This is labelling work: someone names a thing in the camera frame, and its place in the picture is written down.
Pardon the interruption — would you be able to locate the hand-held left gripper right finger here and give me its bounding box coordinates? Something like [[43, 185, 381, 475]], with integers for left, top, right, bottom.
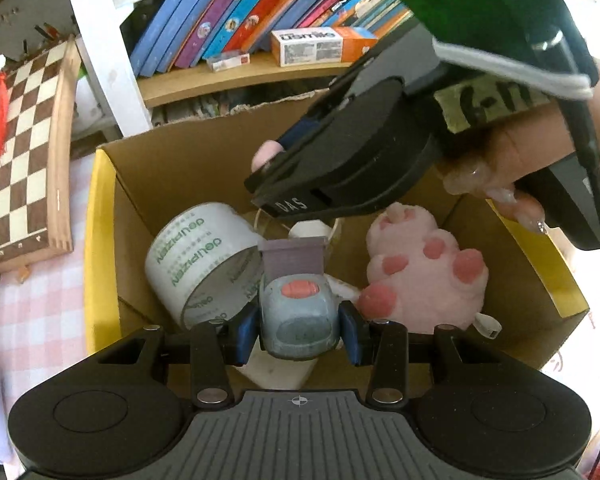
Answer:
[[339, 302, 503, 406]]

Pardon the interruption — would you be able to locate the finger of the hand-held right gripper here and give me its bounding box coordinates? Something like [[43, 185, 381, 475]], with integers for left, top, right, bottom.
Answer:
[[244, 125, 342, 220], [279, 54, 407, 154]]

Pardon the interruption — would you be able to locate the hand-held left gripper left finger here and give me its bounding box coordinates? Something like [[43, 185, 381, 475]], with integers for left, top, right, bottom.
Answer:
[[99, 305, 261, 407]]

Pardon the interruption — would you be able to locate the small pink round toy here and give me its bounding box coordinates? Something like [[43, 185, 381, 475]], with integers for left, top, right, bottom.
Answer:
[[250, 141, 286, 174]]

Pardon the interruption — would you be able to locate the cream wrist watch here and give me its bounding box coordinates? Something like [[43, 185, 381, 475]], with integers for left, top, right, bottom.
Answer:
[[254, 208, 362, 306]]

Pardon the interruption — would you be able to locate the white eraser block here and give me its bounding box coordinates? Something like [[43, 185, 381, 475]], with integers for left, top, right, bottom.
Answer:
[[240, 354, 317, 391]]

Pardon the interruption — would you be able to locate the grey-blue toy car sharpener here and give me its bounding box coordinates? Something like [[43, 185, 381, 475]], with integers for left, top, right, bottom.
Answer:
[[257, 238, 342, 361]]

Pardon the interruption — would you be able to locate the clear tape roll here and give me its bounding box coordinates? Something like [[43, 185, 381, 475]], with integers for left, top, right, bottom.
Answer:
[[145, 202, 266, 331]]

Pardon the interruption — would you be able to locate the pink plush toy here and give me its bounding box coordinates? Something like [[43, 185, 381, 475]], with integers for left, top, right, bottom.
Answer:
[[357, 203, 502, 340]]

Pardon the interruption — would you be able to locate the yellow cardboard box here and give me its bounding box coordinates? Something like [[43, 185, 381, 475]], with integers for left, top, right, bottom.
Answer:
[[83, 87, 591, 386]]

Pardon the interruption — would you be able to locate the person's right hand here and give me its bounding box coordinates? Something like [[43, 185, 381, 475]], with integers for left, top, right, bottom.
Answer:
[[442, 104, 577, 235]]

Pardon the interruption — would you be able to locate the row of low shelf books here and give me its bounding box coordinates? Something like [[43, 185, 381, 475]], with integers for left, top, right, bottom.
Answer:
[[152, 85, 331, 126]]

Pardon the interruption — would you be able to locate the orange and white carton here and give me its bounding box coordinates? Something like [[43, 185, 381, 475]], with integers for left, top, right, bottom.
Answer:
[[271, 26, 379, 67]]

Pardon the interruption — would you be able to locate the small red and white box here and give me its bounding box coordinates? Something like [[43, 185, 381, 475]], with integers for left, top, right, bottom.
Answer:
[[206, 51, 252, 72]]

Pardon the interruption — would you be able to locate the row of colourful books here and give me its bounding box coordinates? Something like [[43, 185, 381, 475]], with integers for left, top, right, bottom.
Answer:
[[130, 0, 413, 78]]

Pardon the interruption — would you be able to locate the pink checked tablecloth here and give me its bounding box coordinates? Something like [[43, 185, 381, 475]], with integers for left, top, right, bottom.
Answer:
[[0, 152, 600, 480]]

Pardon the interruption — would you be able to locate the white bookshelf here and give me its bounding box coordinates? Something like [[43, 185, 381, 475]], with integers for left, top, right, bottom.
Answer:
[[60, 0, 366, 138]]

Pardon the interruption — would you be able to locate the wooden chessboard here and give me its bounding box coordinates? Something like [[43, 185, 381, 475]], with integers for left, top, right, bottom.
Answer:
[[0, 35, 83, 275]]

